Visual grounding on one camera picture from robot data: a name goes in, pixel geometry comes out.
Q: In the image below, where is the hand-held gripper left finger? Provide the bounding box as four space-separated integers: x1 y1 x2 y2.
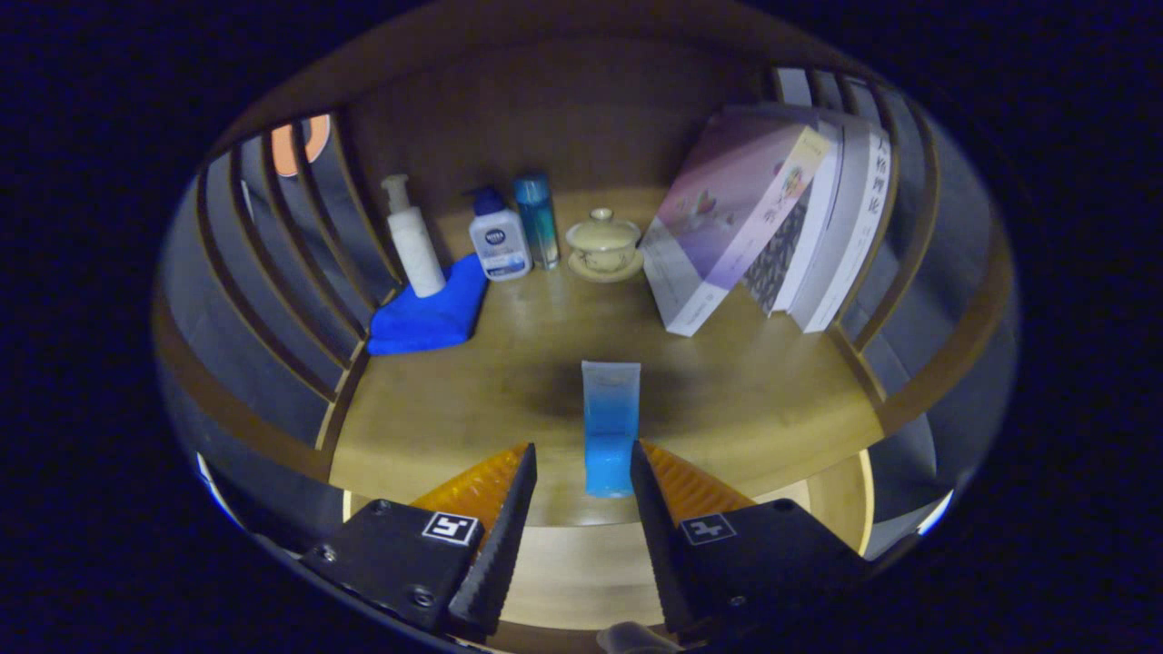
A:
300 442 539 637

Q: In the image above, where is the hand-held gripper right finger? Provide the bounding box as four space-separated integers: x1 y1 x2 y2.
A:
629 440 869 635

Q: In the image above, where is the blue squeeze tube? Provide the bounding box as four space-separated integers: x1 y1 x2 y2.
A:
581 360 642 499

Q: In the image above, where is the wooden countertop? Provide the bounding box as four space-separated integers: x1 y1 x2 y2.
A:
329 186 887 528

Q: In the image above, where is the wooden cabinet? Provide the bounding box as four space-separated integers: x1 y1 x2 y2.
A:
150 0 1019 654

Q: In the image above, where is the blue folded cloth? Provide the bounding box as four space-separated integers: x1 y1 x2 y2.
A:
366 253 490 356

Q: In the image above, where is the dark patterned book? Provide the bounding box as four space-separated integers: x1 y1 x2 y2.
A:
741 195 810 317

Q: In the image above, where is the beige lidded ceramic teacup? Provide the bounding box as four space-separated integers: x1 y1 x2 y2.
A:
565 208 645 283

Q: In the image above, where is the white bottle with blue cap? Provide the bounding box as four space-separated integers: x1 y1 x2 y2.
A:
468 186 533 282

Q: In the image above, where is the white pump bottle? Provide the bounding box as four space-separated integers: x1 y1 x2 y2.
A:
381 174 448 299

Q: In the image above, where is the purple and white book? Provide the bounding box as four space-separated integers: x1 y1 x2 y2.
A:
641 114 832 338

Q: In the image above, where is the teal bottle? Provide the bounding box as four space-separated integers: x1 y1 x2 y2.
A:
512 173 561 271

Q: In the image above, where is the plain white book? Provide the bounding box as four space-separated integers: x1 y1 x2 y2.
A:
770 118 848 314

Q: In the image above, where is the white book with black lettering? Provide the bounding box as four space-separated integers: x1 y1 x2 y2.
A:
789 123 893 334

